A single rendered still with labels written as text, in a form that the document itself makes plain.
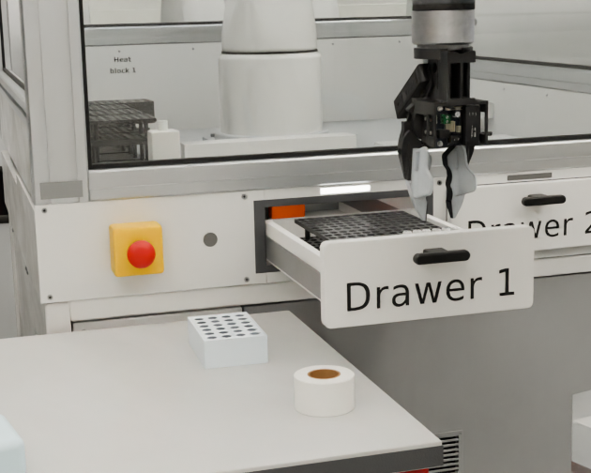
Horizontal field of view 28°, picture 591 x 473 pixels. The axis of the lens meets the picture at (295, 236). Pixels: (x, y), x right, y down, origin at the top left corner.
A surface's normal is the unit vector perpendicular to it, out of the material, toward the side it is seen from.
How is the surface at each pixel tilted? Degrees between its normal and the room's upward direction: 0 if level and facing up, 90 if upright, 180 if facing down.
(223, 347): 90
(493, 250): 90
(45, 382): 0
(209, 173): 90
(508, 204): 90
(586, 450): 0
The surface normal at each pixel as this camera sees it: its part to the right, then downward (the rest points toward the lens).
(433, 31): -0.43, 0.19
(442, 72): -0.95, 0.08
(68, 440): -0.02, -0.98
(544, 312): 0.29, 0.18
